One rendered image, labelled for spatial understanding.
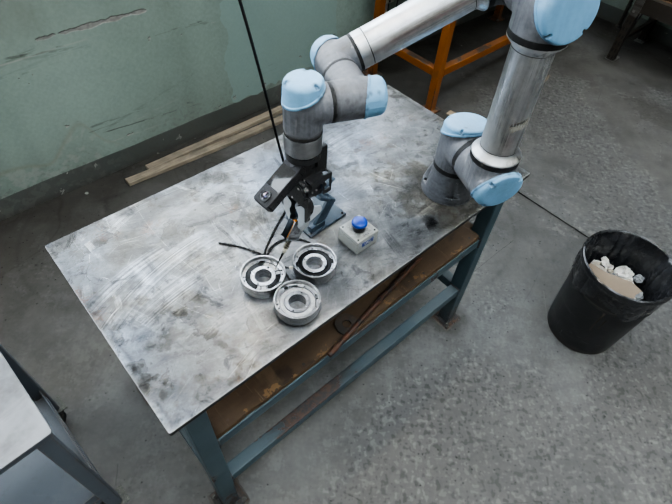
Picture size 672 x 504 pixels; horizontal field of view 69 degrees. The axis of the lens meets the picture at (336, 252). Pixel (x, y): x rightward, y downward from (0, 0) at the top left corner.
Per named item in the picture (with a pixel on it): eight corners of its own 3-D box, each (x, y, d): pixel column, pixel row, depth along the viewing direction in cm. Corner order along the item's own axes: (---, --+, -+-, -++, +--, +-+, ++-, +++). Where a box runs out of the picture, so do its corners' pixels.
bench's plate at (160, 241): (171, 438, 94) (169, 434, 92) (47, 251, 121) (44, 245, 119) (528, 178, 148) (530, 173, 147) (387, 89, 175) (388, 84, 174)
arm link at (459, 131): (464, 143, 138) (477, 101, 128) (488, 174, 130) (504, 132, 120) (426, 150, 135) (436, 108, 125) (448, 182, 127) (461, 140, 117)
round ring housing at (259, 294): (287, 299, 113) (287, 289, 110) (241, 303, 112) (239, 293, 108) (284, 264, 119) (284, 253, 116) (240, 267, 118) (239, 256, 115)
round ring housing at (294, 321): (324, 324, 109) (325, 314, 106) (277, 331, 107) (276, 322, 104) (315, 287, 116) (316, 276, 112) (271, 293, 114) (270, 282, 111)
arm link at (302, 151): (301, 149, 89) (272, 128, 93) (301, 168, 93) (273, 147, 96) (331, 132, 93) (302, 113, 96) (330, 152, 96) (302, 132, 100)
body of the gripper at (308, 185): (331, 193, 106) (334, 148, 97) (302, 211, 102) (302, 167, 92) (308, 175, 109) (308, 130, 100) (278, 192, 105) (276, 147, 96)
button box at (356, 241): (356, 255, 122) (358, 242, 119) (338, 238, 126) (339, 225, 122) (379, 240, 126) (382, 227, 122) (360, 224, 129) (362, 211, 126)
